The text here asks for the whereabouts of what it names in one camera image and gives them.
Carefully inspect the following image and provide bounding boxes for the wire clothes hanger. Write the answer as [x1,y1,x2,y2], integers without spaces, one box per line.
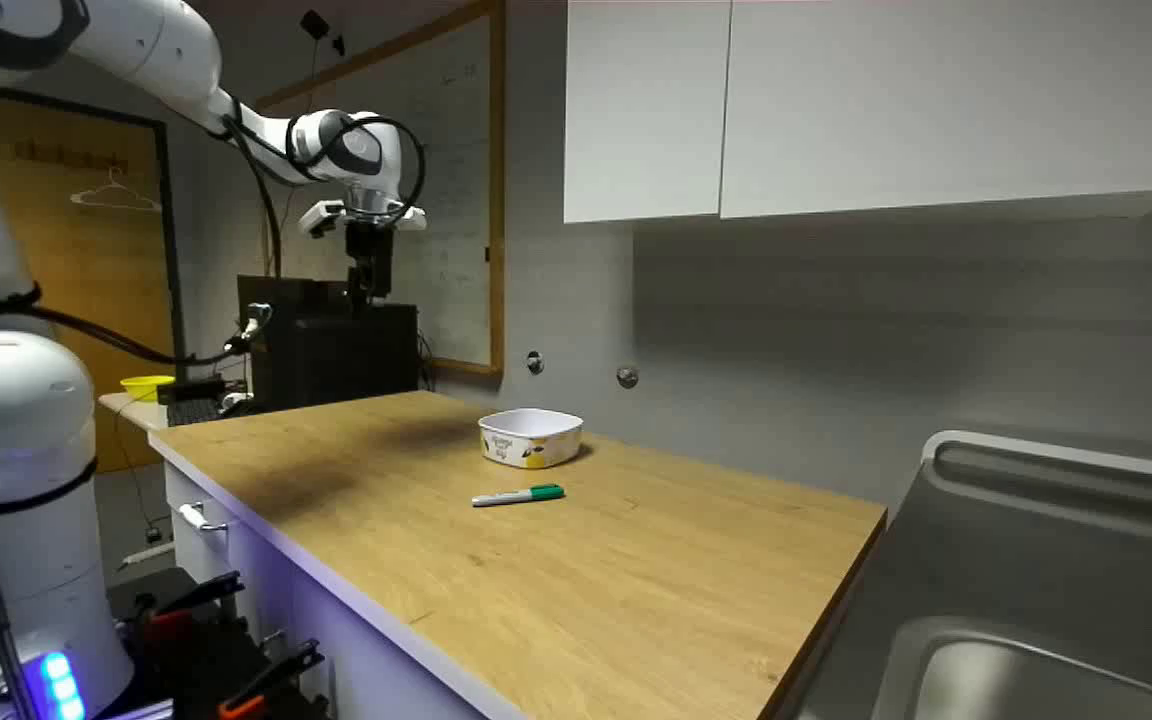
[63,176,162,221]

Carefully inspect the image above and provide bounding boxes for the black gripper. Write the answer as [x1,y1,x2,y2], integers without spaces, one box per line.
[341,210,404,317]

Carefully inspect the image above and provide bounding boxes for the white base cabinet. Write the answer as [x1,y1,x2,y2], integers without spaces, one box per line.
[146,434,528,720]

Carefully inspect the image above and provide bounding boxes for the white wall cabinet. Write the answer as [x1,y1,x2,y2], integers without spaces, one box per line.
[717,0,1152,224]

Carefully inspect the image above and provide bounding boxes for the small black device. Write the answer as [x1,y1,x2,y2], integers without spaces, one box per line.
[156,373,259,427]

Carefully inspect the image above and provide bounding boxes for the white drawer handle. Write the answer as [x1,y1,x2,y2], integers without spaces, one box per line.
[171,495,233,539]

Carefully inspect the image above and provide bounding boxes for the orange handled black clamp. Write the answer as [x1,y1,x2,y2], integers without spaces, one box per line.
[211,635,332,720]
[133,567,249,639]

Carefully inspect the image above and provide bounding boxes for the black box appliance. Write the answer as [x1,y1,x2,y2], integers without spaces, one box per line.
[237,272,424,414]

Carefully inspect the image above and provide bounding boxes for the green Sharpie marker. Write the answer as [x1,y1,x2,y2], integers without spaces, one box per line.
[468,481,568,511]

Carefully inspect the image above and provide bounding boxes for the wooden door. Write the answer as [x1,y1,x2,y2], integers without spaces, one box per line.
[0,89,187,481]

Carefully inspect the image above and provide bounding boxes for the yellow object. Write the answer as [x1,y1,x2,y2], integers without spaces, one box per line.
[117,373,179,408]

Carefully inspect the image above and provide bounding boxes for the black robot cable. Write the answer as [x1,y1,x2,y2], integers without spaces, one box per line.
[0,110,432,374]

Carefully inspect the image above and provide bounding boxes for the black overhead camera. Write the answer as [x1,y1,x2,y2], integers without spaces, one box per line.
[296,6,346,60]

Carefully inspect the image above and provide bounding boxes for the stainless steel sink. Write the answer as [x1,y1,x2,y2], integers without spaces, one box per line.
[787,423,1152,720]

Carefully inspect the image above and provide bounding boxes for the narrow white cabinet door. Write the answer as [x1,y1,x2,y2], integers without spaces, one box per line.
[558,0,735,228]

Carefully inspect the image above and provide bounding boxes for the white bowl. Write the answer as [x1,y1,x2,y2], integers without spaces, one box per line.
[475,403,589,471]

